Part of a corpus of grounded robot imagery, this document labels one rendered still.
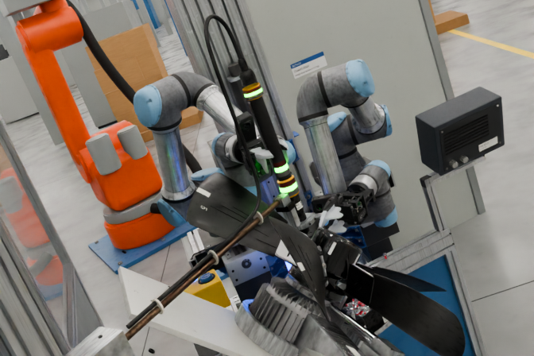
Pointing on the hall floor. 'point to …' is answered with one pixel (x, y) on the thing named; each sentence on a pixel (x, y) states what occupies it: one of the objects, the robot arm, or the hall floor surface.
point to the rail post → (465, 303)
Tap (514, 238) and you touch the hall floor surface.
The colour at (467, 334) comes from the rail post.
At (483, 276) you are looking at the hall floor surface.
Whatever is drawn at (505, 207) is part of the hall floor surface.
